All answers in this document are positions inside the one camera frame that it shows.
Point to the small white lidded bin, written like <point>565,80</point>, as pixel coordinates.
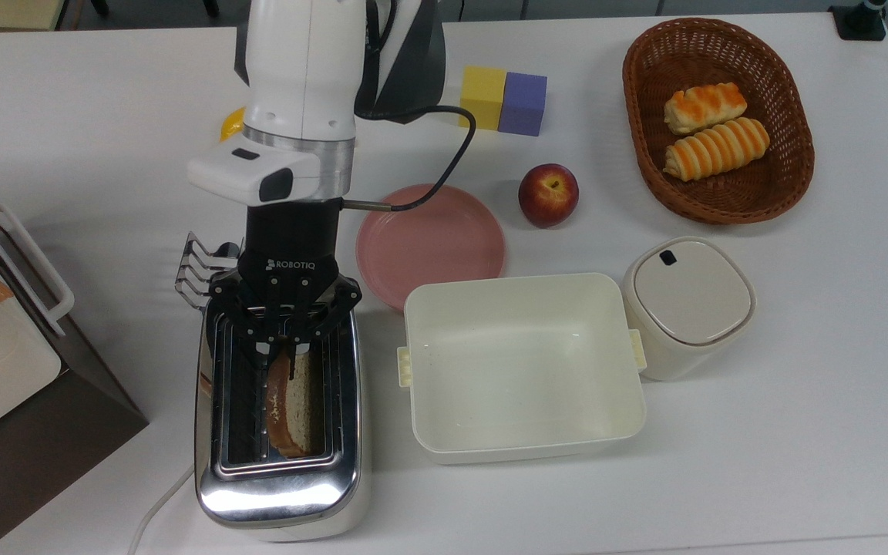
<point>687,297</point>

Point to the pink plate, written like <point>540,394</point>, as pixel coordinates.
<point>432,247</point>

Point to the metal toast rack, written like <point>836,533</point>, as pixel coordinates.
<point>197,270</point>

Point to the yellow foam block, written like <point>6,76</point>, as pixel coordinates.
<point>482,96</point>

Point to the black camera stand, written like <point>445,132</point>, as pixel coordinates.
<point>859,21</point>

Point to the cream and chrome toaster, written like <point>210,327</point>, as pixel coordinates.
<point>282,493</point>

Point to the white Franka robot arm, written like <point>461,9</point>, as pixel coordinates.
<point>297,62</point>

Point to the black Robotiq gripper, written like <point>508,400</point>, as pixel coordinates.
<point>294,239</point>

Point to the yellow banana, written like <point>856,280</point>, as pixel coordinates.
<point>233,125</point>

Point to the orange glazed pastry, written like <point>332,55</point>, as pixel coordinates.
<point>702,108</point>

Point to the purple foam block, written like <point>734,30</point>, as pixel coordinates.
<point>523,104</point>

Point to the white plastic container box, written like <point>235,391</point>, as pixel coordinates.
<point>521,370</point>

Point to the brown wicker basket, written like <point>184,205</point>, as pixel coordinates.
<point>721,200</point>

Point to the toasted bread slice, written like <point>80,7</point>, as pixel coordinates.
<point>301,408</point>

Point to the long striped bread roll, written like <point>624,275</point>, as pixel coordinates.
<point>718,150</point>

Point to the red apple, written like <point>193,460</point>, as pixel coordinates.
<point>548,196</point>

